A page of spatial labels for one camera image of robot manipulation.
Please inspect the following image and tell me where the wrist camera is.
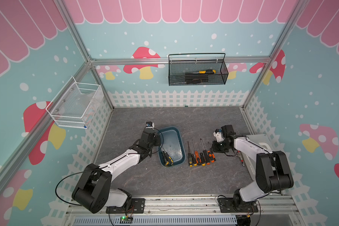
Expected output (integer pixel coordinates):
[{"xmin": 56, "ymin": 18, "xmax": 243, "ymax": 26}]
[
  {"xmin": 213, "ymin": 129, "xmax": 224, "ymax": 143},
  {"xmin": 146, "ymin": 121, "xmax": 154, "ymax": 128}
]

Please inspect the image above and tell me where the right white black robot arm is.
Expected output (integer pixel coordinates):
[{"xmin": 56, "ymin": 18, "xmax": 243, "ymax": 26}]
[{"xmin": 212, "ymin": 125, "xmax": 294, "ymax": 210}]

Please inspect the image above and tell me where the white plastic toolbox with handle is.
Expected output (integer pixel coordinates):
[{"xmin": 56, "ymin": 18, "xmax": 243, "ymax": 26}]
[{"xmin": 242, "ymin": 134, "xmax": 275, "ymax": 181}]

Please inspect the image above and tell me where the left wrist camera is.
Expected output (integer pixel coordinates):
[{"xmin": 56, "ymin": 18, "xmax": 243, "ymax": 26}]
[{"xmin": 146, "ymin": 121, "xmax": 154, "ymax": 128}]

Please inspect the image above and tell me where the black tool in basket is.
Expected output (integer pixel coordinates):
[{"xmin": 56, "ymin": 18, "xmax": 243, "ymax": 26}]
[{"xmin": 185, "ymin": 74, "xmax": 209, "ymax": 84}]

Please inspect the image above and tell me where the black red screwdriver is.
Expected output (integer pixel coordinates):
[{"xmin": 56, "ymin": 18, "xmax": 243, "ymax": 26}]
[{"xmin": 192, "ymin": 141, "xmax": 202, "ymax": 166}]

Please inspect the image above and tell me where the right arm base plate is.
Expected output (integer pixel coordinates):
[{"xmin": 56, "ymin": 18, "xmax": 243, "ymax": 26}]
[{"xmin": 217, "ymin": 196, "xmax": 259, "ymax": 214}]

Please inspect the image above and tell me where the yellow black screwdriver in basket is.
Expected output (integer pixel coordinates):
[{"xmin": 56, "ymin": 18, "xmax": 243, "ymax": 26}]
[{"xmin": 185, "ymin": 69, "xmax": 216, "ymax": 75}]

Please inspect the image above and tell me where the black wire mesh basket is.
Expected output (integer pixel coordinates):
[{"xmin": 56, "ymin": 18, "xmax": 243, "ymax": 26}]
[{"xmin": 168, "ymin": 53, "xmax": 229, "ymax": 86}]

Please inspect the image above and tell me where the teal plastic storage box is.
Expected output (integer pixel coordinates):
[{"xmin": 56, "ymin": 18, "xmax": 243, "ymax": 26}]
[{"xmin": 158, "ymin": 126, "xmax": 186, "ymax": 167}]

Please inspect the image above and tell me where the white wire mesh basket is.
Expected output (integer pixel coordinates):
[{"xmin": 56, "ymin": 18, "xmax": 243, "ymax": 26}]
[{"xmin": 46, "ymin": 77, "xmax": 104, "ymax": 129}]

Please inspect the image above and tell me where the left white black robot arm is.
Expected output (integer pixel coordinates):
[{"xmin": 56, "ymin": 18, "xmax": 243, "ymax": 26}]
[{"xmin": 55, "ymin": 121, "xmax": 163, "ymax": 213}]

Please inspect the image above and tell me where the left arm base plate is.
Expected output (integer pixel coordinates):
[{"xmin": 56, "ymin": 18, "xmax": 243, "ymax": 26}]
[{"xmin": 106, "ymin": 198, "xmax": 146, "ymax": 214}]

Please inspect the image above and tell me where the grey slotted cable duct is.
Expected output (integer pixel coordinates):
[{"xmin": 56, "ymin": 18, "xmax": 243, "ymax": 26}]
[{"xmin": 73, "ymin": 215, "xmax": 238, "ymax": 226}]

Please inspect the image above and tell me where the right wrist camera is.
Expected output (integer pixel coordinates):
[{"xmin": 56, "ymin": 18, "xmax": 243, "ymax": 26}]
[{"xmin": 213, "ymin": 129, "xmax": 224, "ymax": 143}]

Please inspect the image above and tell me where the green lit circuit board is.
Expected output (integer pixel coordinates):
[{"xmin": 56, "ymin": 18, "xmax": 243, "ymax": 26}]
[{"xmin": 120, "ymin": 216, "xmax": 133, "ymax": 224}]

